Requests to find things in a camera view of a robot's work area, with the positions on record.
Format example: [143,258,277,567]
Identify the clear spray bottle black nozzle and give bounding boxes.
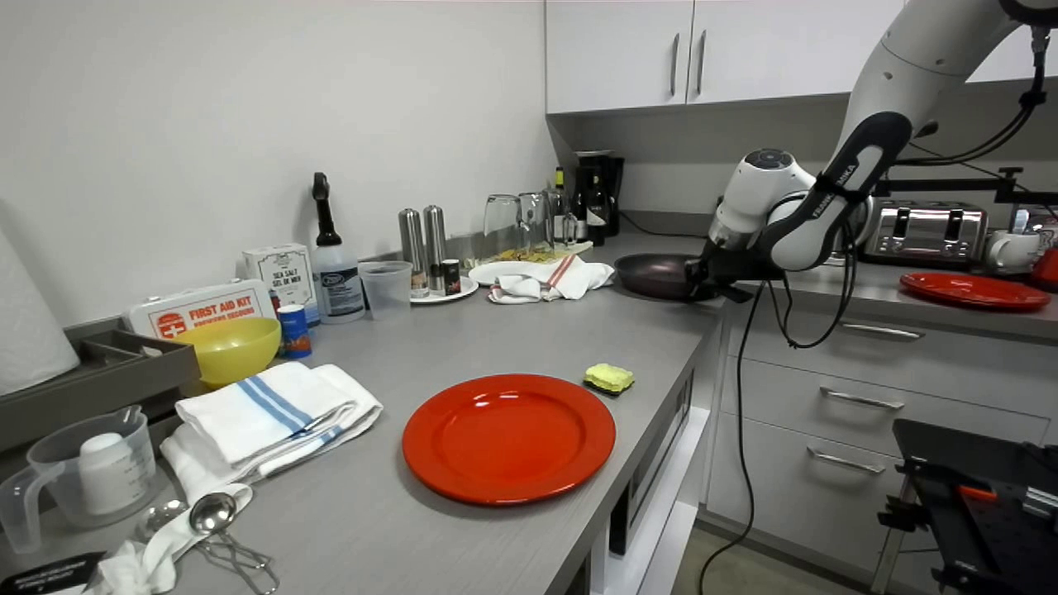
[307,169,370,324]

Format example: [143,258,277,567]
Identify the white dinner plate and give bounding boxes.
[467,256,554,291]

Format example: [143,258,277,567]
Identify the dark frying pan black handle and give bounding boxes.
[611,252,732,304]

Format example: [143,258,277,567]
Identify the flat black object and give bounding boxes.
[0,546,105,595]

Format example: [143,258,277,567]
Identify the steel shaker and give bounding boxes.
[398,207,428,291]
[422,202,454,291]

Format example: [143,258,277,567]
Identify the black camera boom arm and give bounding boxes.
[874,160,1058,209]

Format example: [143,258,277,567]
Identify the metal drawer handle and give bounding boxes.
[800,442,892,480]
[818,384,910,414]
[838,319,925,343]

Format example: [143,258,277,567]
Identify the small white plate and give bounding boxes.
[407,273,484,308]

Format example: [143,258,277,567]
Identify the metal cabinet door handle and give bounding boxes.
[666,29,685,105]
[691,26,712,104]

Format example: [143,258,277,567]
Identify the clear measuring cup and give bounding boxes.
[0,406,161,556]

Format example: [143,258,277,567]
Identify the white mug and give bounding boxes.
[987,229,1044,278]

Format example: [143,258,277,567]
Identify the translucent plastic cup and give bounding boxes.
[362,258,416,321]

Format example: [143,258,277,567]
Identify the white upper cabinet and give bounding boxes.
[541,0,1058,117]

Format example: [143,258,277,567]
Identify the small blue can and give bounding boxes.
[273,301,314,360]

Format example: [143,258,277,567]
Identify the red pot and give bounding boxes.
[1028,241,1058,294]

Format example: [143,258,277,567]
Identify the red plate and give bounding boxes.
[401,371,620,510]
[896,268,1050,319]

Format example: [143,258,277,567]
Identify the crumpled white cloth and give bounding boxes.
[93,434,261,595]

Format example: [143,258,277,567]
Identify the metal spoon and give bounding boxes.
[129,490,241,543]

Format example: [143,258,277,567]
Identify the steel toaster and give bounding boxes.
[862,199,992,268]

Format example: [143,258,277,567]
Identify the colourful placemat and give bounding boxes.
[484,240,593,268]

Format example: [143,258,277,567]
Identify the white paper towel roll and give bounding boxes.
[0,226,83,396]

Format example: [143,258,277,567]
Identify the slim dark bottle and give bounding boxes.
[548,166,572,245]

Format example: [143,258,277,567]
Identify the grey tray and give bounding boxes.
[0,313,204,457]

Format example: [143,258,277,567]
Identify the grey drawer cabinet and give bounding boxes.
[702,289,1058,589]

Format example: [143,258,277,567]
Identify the small white cup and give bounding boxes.
[76,431,147,521]

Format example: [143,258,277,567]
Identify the black coffee maker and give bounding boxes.
[572,150,629,248]

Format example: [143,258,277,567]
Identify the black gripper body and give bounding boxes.
[689,234,775,304]

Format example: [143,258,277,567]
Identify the white towel red stripe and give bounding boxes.
[484,252,620,308]

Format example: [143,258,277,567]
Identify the yellow sponge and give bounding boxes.
[581,360,637,396]

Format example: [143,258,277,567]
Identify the upturned clear glass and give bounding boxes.
[515,189,551,252]
[481,193,521,258]

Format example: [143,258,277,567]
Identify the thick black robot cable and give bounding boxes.
[693,19,1058,595]

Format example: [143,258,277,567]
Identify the small dark spice jar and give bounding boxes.
[435,256,467,298]

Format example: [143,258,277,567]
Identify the metal wire whisk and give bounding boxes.
[195,531,283,595]

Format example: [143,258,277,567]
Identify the white first aid box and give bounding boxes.
[122,274,277,341]

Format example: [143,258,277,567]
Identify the white towel blue stripes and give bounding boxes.
[172,359,388,480]

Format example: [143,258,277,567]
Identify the small white box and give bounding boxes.
[237,241,320,310]

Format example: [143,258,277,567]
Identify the black equipment stand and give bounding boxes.
[874,414,1058,595]

